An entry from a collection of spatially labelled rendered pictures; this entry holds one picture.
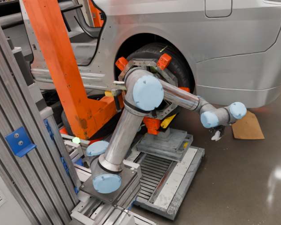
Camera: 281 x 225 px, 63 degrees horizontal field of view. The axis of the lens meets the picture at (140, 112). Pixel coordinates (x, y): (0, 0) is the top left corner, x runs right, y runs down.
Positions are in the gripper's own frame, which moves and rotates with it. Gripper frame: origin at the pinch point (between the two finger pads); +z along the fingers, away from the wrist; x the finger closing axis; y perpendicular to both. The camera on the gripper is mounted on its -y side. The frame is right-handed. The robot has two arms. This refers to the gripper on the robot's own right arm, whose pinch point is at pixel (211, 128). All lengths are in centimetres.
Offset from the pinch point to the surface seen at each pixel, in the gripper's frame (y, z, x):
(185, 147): -17, 96, -2
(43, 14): 74, 3, -107
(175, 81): -5, 30, -47
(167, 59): -2, 20, -61
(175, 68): -9, 28, -57
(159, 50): -3, 29, -76
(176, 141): -11, 96, -11
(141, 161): 27, 114, -5
